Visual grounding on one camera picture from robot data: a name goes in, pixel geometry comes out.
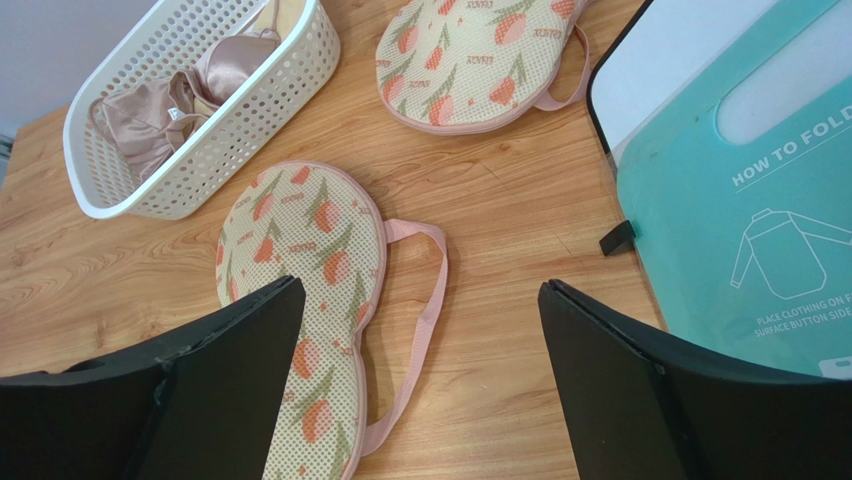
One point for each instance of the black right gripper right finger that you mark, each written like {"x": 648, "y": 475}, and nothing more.
{"x": 640, "y": 403}

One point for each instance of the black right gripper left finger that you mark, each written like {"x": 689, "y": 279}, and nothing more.
{"x": 198, "y": 402}

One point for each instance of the floral mesh laundry bag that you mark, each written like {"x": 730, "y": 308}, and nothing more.
{"x": 312, "y": 221}
{"x": 468, "y": 67}

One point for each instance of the pink satin bra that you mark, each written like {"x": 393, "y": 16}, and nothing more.
{"x": 147, "y": 124}

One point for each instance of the beige bra in basket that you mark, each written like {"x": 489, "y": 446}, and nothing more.
{"x": 284, "y": 15}

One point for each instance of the white perforated plastic basket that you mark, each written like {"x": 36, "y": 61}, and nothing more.
{"x": 173, "y": 35}

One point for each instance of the white folding board base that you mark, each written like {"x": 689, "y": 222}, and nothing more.
{"x": 662, "y": 46}

